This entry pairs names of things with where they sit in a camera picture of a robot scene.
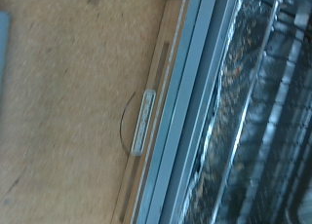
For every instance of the silver toaster oven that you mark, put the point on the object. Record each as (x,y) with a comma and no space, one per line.
(234,87)

